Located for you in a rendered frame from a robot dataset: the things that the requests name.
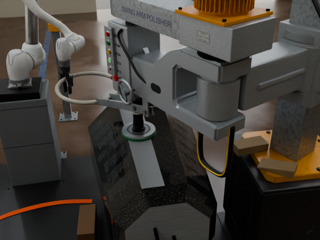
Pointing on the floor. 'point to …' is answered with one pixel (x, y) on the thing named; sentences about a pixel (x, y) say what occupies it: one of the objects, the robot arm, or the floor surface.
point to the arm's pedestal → (31, 139)
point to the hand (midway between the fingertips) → (67, 89)
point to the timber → (87, 222)
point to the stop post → (68, 115)
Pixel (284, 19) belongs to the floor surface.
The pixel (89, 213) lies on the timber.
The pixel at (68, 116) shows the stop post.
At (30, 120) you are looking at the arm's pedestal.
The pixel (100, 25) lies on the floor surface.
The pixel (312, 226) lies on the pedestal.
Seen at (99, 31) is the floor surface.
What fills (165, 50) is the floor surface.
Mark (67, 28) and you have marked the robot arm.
